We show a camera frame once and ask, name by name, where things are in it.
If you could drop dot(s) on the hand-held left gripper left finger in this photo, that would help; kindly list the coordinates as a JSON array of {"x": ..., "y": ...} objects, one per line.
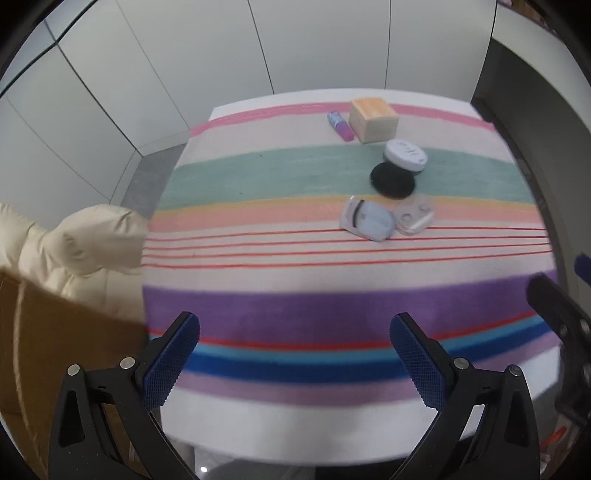
[{"x": 171, "y": 362}]

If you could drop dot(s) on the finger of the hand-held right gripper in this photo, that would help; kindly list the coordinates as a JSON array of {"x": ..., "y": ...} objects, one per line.
[
  {"x": 551, "y": 300},
  {"x": 584, "y": 266}
]

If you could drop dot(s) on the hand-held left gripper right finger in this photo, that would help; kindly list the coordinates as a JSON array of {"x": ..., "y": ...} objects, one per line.
[{"x": 418, "y": 364}]

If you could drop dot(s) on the brown cardboard box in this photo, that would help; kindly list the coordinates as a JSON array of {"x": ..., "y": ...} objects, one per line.
[{"x": 55, "y": 378}]

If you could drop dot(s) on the black round disc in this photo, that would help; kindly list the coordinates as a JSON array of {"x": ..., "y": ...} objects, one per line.
[{"x": 390, "y": 183}]

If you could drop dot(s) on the white round jar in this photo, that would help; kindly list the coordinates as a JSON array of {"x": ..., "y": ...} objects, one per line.
[{"x": 405, "y": 153}]

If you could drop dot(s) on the purple tube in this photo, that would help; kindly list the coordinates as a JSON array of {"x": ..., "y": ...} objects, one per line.
[{"x": 340, "y": 127}]

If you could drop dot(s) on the orange square box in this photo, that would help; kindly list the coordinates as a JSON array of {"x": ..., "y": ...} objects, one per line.
[{"x": 373, "y": 117}]

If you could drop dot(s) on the striped table cloth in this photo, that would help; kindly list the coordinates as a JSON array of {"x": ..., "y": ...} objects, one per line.
[{"x": 295, "y": 304}]

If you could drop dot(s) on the cream padded chair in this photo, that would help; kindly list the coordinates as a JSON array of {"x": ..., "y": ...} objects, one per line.
[{"x": 83, "y": 244}]

